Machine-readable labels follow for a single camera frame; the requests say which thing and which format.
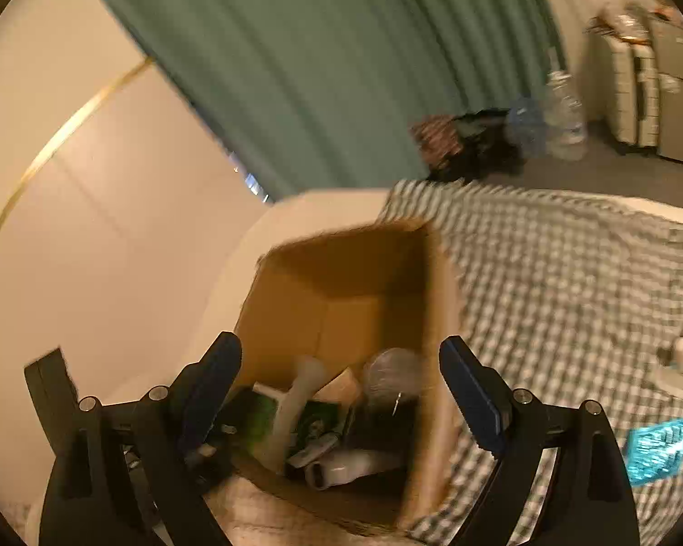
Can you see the teal blister pill pack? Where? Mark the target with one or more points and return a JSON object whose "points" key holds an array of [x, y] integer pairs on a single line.
{"points": [[654, 452]]}

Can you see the clear water jug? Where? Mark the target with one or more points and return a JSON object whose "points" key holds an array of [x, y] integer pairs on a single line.
{"points": [[564, 117]]}

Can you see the white drawer cabinet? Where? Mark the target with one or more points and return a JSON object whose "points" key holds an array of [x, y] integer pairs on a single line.
{"points": [[629, 84]]}

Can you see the green white paper box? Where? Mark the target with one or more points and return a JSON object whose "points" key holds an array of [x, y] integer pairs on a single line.
{"points": [[251, 413]]}

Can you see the round grey lidded container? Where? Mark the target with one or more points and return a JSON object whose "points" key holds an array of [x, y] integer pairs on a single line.
{"points": [[391, 378]]}

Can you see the brown patterned bag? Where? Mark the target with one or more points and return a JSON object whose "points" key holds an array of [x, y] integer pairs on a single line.
{"points": [[437, 140]]}

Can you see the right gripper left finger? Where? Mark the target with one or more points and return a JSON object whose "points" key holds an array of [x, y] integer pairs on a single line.
{"points": [[90, 499]]}

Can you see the grey mini fridge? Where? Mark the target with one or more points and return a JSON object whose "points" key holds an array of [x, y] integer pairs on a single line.
{"points": [[667, 43]]}

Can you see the brown cardboard box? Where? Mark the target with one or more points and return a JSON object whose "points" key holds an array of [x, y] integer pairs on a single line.
{"points": [[345, 297]]}

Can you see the green curtain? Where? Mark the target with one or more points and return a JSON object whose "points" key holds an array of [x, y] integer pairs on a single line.
{"points": [[316, 94]]}

